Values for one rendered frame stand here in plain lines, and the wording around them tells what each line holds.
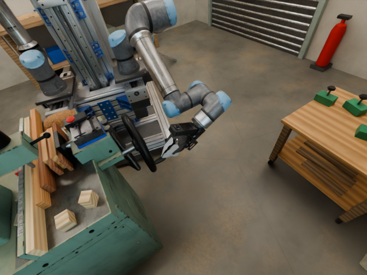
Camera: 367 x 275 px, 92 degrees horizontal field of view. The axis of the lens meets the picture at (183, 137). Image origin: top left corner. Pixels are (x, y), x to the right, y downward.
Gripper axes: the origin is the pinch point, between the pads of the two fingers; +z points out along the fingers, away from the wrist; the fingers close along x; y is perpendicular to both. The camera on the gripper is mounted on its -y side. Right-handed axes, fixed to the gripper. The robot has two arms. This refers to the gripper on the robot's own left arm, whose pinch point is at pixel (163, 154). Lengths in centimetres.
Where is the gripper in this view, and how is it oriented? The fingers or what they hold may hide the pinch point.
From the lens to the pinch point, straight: 75.5
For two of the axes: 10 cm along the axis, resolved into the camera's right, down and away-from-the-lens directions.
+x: -5.3, -6.6, 5.3
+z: -7.1, 6.9, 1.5
